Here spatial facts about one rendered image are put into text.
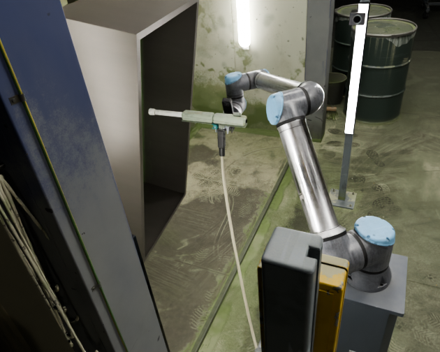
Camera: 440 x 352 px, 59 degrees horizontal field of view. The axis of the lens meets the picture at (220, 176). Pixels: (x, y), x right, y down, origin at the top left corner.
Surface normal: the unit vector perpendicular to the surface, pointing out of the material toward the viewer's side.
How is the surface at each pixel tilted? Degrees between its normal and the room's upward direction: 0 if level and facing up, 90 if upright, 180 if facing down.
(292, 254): 0
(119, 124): 90
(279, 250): 0
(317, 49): 90
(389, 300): 0
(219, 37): 90
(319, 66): 90
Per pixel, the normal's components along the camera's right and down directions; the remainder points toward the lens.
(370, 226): 0.00, -0.83
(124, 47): -0.30, 0.58
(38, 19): 0.91, 0.16
